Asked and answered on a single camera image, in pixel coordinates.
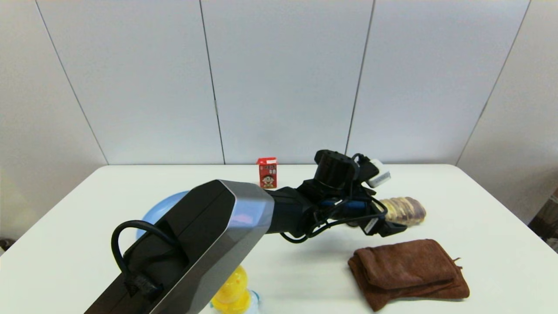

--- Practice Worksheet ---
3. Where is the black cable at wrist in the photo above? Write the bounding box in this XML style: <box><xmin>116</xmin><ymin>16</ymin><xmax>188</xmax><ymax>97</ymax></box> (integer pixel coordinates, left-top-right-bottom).
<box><xmin>279</xmin><ymin>192</ymin><xmax>389</xmax><ymax>244</ymax></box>

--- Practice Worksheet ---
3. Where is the blue round plate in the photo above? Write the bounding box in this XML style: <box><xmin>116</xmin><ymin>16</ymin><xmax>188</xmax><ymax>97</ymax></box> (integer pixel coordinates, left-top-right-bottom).
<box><xmin>136</xmin><ymin>191</ymin><xmax>191</xmax><ymax>241</ymax></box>

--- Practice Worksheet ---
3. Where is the black cable loop with plug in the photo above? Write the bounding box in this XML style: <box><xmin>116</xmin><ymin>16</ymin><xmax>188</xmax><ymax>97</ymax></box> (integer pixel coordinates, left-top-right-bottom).
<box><xmin>111</xmin><ymin>220</ymin><xmax>176</xmax><ymax>302</ymax></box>

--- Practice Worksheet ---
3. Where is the long striped bread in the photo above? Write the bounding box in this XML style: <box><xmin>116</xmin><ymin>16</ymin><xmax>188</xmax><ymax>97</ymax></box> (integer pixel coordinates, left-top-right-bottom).
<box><xmin>378</xmin><ymin>197</ymin><xmax>427</xmax><ymax>226</ymax></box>

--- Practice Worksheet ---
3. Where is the red milk carton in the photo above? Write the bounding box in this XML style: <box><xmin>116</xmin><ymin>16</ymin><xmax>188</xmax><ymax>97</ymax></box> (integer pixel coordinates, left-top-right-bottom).
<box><xmin>257</xmin><ymin>157</ymin><xmax>278</xmax><ymax>189</ymax></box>

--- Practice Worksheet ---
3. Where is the folded brown towel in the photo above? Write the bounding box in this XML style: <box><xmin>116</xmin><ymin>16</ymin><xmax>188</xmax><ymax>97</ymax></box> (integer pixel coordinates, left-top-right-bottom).
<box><xmin>347</xmin><ymin>239</ymin><xmax>470</xmax><ymax>311</ymax></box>

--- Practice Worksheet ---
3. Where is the yellow duck toy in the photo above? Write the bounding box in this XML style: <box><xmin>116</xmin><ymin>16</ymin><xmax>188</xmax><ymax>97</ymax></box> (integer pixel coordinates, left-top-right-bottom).
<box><xmin>211</xmin><ymin>265</ymin><xmax>261</xmax><ymax>314</ymax></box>

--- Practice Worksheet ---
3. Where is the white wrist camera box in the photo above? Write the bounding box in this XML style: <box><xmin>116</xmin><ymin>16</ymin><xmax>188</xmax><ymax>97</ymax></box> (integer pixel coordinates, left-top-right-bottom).
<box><xmin>365</xmin><ymin>159</ymin><xmax>391</xmax><ymax>188</ymax></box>

